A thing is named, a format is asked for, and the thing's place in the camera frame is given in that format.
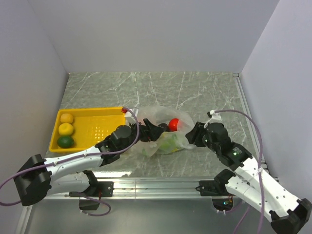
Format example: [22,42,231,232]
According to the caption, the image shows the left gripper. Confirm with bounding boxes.
[119,118,165,154]

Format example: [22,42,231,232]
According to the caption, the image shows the red fruit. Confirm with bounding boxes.
[168,118,179,132]

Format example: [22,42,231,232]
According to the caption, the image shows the clear plastic bag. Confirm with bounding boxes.
[133,105,195,157]

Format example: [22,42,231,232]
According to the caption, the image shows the light green fruit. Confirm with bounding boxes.
[157,136,181,154]

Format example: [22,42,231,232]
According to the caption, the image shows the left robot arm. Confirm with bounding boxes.
[14,118,169,206]

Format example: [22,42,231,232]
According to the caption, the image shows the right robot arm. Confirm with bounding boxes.
[186,122,312,234]

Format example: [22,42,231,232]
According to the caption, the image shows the yellow fruit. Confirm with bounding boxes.
[58,123,74,136]

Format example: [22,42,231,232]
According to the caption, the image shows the pale orange fruit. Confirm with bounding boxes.
[60,113,74,124]

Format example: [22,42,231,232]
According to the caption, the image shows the dark green fruit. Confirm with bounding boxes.
[57,136,75,149]

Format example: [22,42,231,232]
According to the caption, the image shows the yellow plastic tray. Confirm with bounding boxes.
[49,107,125,154]

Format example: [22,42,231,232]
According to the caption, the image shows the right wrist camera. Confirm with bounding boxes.
[207,110,222,123]

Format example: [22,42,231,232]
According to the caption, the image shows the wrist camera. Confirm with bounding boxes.
[121,107,138,124]
[207,110,222,123]

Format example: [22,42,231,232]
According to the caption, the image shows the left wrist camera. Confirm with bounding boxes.
[121,107,138,124]

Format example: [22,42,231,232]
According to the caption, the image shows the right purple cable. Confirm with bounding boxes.
[207,109,264,234]

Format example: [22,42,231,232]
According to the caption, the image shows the purple cable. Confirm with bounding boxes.
[207,109,264,234]
[0,107,141,217]

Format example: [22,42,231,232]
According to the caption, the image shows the aluminium rail frame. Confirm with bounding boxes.
[25,72,260,234]

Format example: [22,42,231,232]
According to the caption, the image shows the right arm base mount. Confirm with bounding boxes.
[195,180,242,215]

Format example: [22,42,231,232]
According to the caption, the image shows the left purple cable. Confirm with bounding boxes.
[0,107,141,217]

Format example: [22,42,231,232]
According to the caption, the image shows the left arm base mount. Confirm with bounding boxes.
[69,181,114,217]

